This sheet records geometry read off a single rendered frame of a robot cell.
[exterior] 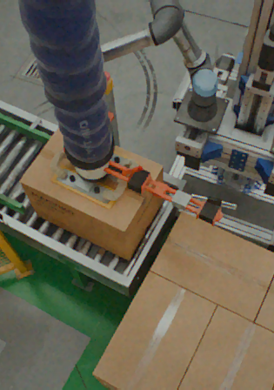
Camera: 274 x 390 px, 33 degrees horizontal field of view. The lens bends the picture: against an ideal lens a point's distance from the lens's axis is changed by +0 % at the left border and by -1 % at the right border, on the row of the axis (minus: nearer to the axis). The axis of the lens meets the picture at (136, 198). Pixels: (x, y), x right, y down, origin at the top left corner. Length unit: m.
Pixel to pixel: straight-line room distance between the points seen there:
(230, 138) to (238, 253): 0.62
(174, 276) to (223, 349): 0.44
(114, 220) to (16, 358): 1.26
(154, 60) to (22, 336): 2.40
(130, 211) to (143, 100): 1.72
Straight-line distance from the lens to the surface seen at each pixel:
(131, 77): 3.97
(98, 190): 2.24
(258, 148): 2.47
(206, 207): 2.07
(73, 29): 1.49
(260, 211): 3.12
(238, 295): 2.54
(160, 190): 2.11
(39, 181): 2.37
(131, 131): 3.63
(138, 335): 2.46
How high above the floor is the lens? 2.95
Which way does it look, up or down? 62 degrees down
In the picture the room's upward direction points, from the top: 5 degrees counter-clockwise
